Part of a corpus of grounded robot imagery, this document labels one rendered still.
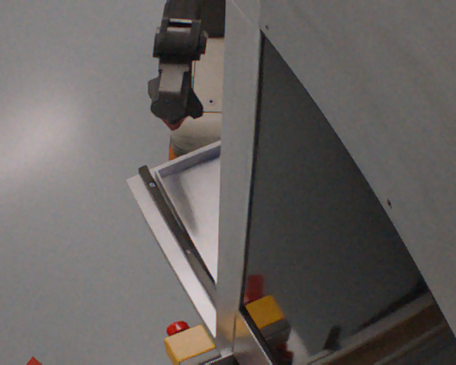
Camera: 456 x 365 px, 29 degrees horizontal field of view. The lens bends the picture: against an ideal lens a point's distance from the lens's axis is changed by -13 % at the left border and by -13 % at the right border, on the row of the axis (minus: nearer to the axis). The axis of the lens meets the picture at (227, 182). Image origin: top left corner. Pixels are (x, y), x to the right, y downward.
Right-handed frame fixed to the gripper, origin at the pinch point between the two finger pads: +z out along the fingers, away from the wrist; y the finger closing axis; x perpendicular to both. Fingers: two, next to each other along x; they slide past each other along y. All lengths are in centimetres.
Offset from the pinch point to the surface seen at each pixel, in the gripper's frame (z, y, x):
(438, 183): -88, 73, -12
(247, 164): -53, 45, -12
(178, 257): 14.8, 16.8, -7.1
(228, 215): -38, 41, -12
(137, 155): 100, -64, 17
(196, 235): 14.4, 14.2, -2.2
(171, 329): 2.4, 35.5, -17.4
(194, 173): 14.0, 2.1, 3.2
